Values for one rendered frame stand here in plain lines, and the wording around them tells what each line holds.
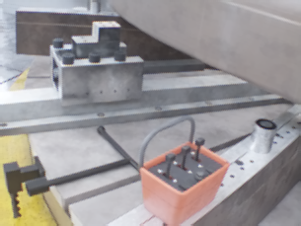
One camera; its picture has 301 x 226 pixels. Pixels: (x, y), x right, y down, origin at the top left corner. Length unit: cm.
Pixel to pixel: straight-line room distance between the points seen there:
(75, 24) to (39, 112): 115
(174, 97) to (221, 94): 35
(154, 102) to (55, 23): 120
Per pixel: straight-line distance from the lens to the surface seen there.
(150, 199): 88
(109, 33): 192
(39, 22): 299
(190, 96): 225
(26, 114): 195
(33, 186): 152
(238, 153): 121
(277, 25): 125
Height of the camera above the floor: 130
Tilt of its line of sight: 27 degrees down
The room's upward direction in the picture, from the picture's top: 7 degrees clockwise
